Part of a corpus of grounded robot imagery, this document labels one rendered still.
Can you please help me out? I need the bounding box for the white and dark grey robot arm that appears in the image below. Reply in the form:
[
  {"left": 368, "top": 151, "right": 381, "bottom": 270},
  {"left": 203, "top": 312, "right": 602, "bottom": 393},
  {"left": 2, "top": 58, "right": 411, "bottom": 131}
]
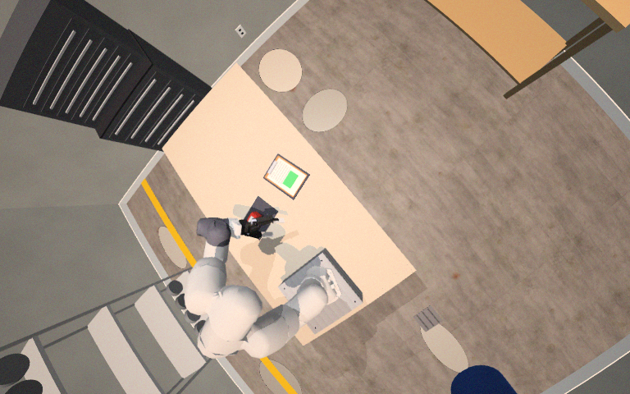
[{"left": 185, "top": 218, "right": 341, "bottom": 359}]

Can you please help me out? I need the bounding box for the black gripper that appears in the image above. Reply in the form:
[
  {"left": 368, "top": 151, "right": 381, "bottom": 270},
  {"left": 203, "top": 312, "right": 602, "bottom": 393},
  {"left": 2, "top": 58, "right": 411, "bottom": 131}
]
[{"left": 239, "top": 215, "right": 285, "bottom": 239}]

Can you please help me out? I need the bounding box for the red and black self-inking stamp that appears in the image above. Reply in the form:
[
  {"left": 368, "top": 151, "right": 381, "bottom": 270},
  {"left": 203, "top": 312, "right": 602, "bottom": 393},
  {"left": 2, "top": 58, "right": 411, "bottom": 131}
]
[{"left": 247, "top": 212, "right": 264, "bottom": 222}]

